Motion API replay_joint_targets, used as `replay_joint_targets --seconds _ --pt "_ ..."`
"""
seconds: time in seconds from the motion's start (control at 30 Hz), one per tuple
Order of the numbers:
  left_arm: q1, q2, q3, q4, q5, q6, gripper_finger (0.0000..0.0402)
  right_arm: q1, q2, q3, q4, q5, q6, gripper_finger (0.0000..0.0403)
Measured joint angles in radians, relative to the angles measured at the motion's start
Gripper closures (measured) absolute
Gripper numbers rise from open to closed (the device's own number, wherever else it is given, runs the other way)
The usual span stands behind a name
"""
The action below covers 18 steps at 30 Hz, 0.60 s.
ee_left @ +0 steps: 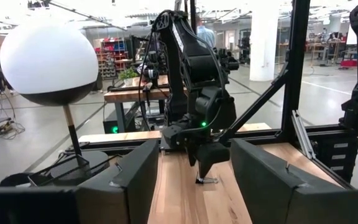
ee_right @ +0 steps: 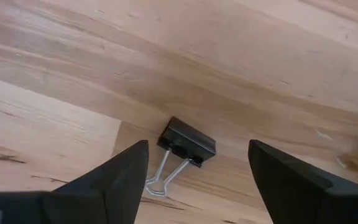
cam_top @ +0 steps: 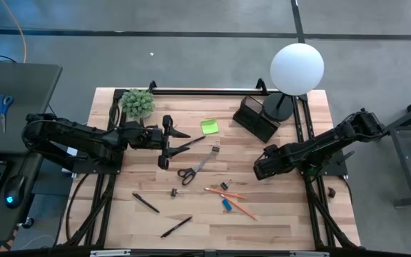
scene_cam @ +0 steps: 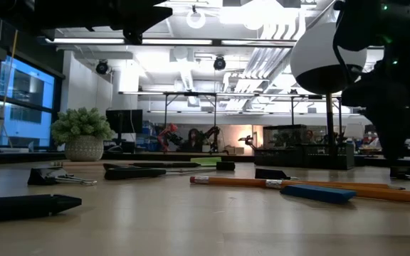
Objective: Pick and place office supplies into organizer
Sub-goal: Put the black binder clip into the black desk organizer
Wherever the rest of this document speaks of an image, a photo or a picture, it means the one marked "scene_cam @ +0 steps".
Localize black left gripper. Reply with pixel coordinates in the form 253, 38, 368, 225
53, 0, 173, 45

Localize blue rectangular eraser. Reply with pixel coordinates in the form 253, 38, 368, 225
280, 183, 357, 205

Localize green sticky note pad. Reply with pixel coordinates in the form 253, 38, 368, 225
190, 156, 223, 167

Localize black mesh desk organizer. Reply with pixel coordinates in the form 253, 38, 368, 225
253, 124, 355, 171

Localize white globe table lamp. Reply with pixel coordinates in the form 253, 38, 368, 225
290, 21, 368, 157

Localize black ceiling spotlight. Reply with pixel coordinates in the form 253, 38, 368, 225
213, 55, 227, 72
95, 59, 110, 76

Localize black background monitor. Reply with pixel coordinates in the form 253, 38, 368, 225
105, 109, 144, 154

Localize blue storage bins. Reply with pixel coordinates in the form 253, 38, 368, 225
136, 120, 163, 153

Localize green plant in patterned pot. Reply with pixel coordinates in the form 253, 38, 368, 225
51, 106, 116, 163

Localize dark framed window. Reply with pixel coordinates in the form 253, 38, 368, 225
0, 35, 65, 152

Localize cardboard box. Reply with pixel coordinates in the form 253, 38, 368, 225
224, 145, 245, 156

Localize white ring ceiling lamp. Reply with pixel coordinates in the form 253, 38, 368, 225
186, 7, 207, 30

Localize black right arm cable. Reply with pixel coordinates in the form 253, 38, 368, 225
332, 1, 356, 88

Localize black background frame stand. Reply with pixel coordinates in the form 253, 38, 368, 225
162, 91, 220, 154

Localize black aluminium table frame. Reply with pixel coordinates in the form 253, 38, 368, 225
0, 151, 410, 170

